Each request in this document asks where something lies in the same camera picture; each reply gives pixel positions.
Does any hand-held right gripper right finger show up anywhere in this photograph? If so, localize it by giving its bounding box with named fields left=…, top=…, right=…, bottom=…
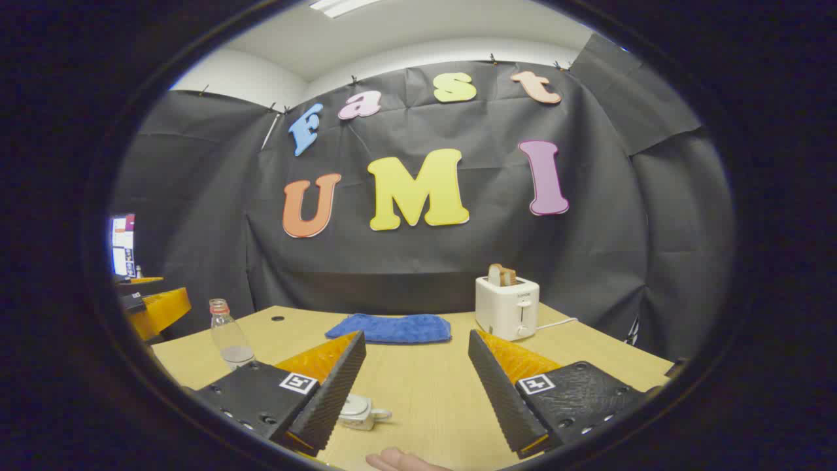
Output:
left=467, top=328, right=649, bottom=460

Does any clear plastic water bottle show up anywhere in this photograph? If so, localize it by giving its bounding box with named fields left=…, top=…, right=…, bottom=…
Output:
left=209, top=298, right=256, bottom=370

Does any ceiling light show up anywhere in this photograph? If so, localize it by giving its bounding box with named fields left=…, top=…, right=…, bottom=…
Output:
left=309, top=0, right=380, bottom=18

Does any white teacup lid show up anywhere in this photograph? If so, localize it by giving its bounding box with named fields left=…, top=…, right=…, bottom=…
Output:
left=340, top=394, right=372, bottom=419

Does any computer monitor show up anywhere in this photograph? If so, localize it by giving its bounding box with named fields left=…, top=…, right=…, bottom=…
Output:
left=109, top=213, right=137, bottom=278

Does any white ceramic teacup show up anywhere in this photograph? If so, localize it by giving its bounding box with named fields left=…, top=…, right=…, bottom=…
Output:
left=337, top=406, right=393, bottom=431

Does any blue towel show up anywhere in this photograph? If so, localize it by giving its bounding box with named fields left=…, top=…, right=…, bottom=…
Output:
left=325, top=313, right=453, bottom=345

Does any black backdrop cloth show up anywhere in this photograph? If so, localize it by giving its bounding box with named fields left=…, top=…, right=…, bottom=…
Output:
left=108, top=33, right=736, bottom=364

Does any white toaster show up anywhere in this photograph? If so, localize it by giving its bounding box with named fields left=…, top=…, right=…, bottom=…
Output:
left=475, top=275, right=541, bottom=341

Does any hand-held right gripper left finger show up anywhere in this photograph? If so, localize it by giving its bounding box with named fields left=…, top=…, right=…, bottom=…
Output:
left=195, top=330, right=367, bottom=457

